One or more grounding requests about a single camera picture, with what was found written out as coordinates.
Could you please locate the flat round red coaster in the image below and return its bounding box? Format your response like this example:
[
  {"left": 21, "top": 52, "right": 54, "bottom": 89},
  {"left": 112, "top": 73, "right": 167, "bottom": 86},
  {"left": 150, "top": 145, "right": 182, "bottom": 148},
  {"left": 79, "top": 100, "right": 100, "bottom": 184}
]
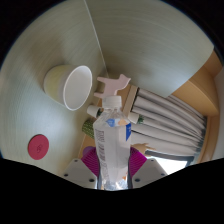
[{"left": 27, "top": 133, "right": 50, "bottom": 161}]

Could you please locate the white paper cup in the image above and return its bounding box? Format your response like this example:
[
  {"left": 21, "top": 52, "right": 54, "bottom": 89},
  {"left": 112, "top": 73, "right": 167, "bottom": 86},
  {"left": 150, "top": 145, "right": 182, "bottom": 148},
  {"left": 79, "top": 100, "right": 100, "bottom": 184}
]
[{"left": 43, "top": 64, "right": 93, "bottom": 112}]

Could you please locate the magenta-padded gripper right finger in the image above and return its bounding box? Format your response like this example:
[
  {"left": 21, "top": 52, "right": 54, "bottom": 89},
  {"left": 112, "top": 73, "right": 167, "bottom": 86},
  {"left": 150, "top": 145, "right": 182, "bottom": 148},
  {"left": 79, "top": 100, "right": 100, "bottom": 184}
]
[{"left": 129, "top": 147, "right": 169, "bottom": 189}]

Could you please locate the grey-green desk partition panel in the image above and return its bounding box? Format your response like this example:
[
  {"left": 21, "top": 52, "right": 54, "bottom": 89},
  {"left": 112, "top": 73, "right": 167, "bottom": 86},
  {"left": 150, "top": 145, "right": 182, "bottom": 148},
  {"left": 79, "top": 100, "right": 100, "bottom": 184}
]
[{"left": 83, "top": 0, "right": 214, "bottom": 99}]

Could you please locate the grey pleated curtain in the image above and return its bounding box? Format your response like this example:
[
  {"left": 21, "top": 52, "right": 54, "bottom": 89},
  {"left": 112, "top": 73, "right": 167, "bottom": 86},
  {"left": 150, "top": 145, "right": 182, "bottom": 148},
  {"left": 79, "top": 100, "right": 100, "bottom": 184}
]
[{"left": 129, "top": 87, "right": 208, "bottom": 158}]

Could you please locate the pink horse figurine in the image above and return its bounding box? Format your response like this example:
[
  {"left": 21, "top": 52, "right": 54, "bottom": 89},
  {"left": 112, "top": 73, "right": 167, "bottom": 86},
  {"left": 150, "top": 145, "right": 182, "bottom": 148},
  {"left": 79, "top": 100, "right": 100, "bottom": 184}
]
[{"left": 93, "top": 73, "right": 132, "bottom": 100}]

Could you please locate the clear plastic water bottle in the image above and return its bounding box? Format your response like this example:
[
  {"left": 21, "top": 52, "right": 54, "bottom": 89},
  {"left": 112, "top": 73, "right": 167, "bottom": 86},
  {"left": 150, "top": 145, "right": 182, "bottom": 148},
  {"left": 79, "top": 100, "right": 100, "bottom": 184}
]
[{"left": 92, "top": 95, "right": 133, "bottom": 191}]

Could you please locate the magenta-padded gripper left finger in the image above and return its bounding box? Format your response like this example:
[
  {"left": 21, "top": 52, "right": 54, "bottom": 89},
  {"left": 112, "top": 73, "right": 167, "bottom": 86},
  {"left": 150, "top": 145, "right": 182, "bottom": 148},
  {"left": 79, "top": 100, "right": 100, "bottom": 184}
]
[{"left": 62, "top": 146, "right": 100, "bottom": 190}]

